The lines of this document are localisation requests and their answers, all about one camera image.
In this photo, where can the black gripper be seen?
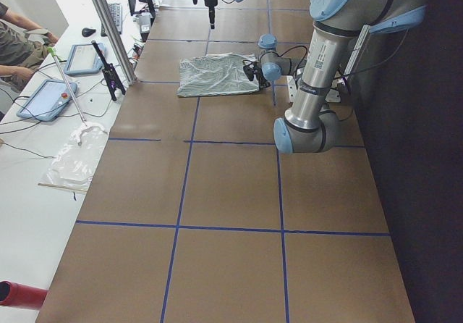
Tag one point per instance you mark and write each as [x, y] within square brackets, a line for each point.
[256, 72]
[210, 1]

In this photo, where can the navy white striped polo shirt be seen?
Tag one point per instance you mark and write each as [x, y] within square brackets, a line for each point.
[215, 75]

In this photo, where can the black keyboard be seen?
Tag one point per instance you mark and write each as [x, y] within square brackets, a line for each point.
[115, 10]

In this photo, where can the black computer mouse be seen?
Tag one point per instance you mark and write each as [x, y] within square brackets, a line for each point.
[87, 32]

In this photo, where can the far blue teach pendant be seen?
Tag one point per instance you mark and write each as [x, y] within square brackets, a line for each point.
[83, 59]

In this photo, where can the blue teach pendant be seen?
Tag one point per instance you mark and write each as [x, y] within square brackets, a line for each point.
[47, 102]
[83, 59]

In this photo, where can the white grabber stick green tip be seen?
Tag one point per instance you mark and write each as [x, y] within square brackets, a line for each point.
[85, 126]

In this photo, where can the near blue teach pendant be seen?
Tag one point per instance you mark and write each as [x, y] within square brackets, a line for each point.
[47, 102]

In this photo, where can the seated person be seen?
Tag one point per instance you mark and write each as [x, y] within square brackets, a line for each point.
[20, 57]

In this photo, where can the clear plastic bag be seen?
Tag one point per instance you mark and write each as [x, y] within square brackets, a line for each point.
[74, 166]

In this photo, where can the thin wooden stick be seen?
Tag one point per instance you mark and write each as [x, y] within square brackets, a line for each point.
[60, 187]

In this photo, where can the red cylinder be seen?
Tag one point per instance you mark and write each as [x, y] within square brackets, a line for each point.
[22, 296]

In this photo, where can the aluminium frame post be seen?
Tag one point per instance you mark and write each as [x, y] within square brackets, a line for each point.
[102, 8]

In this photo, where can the black camera tripod stand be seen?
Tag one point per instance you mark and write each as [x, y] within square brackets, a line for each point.
[111, 77]

